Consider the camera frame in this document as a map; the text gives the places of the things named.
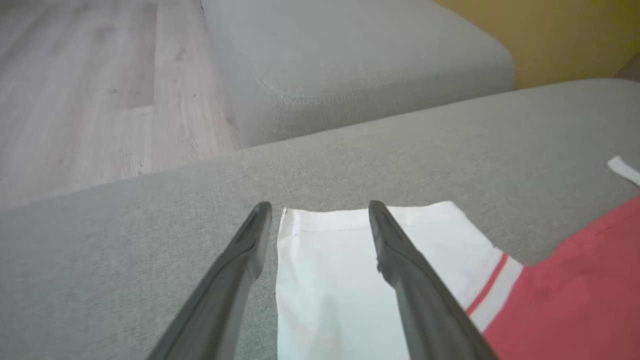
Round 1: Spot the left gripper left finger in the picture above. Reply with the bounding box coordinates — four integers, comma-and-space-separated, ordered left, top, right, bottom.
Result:
147, 201, 274, 360

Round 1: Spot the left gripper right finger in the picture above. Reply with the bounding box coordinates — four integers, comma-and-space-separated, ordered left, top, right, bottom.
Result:
368, 200, 499, 360

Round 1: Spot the red shirt with white sleeve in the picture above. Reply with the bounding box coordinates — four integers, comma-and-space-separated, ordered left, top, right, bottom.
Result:
275, 155, 640, 360

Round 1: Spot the wide grey sofa chaise cushion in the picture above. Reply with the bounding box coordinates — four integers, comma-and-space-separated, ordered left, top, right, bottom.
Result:
0, 77, 640, 360

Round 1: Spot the grey fabric sofa seat cushion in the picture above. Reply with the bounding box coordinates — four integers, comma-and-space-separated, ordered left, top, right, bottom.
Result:
201, 0, 516, 150

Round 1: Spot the large yellow sofa backrest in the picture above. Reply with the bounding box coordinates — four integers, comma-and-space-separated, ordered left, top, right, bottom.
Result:
432, 0, 640, 90

